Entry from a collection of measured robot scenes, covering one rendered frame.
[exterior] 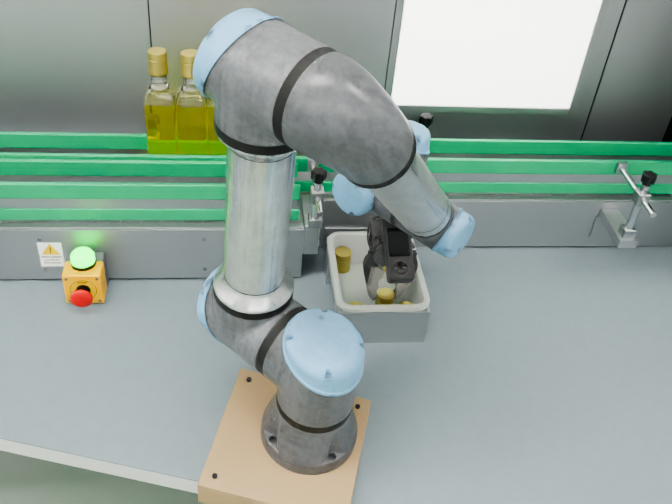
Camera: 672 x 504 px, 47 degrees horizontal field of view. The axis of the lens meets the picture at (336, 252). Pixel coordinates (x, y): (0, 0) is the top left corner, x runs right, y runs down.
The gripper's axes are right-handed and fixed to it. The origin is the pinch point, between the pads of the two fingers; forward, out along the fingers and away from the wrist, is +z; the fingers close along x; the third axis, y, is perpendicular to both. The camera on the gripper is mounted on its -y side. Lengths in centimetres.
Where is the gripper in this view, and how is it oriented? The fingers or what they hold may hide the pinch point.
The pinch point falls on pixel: (385, 296)
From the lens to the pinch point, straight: 148.1
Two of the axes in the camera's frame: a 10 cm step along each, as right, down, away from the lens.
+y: -1.2, -6.4, 7.6
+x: -9.9, 0.1, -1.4
